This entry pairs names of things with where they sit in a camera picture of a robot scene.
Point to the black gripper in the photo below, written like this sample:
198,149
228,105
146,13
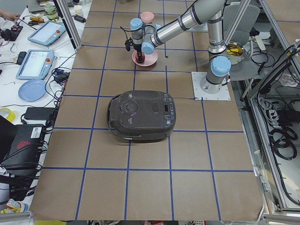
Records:
138,48

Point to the red apple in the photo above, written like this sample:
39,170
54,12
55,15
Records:
141,59

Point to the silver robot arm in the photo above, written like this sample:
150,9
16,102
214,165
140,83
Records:
145,37

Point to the pink plate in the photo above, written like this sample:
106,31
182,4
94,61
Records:
149,59

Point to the pink bowl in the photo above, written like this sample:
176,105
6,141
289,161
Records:
147,17

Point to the steel bowl on chair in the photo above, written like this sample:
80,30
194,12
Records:
235,53

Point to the light blue plate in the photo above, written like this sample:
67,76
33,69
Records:
32,90

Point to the dark grey rice cooker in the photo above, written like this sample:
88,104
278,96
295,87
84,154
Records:
141,115

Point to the blue teach pendant far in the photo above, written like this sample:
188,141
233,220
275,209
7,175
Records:
48,33

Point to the blue teach pendant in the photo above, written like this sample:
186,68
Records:
48,33
36,64

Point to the blue teach pendant near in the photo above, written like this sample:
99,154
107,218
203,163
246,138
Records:
36,64

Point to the grey office chair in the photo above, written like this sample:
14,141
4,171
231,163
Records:
245,69

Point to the black power adapter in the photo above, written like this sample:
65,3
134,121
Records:
37,113

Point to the yellow tape roll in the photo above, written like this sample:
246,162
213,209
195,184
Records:
7,114

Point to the black laptop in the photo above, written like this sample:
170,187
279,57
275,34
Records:
20,147

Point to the aluminium frame post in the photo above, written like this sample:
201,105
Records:
68,22

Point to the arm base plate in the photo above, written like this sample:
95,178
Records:
203,90

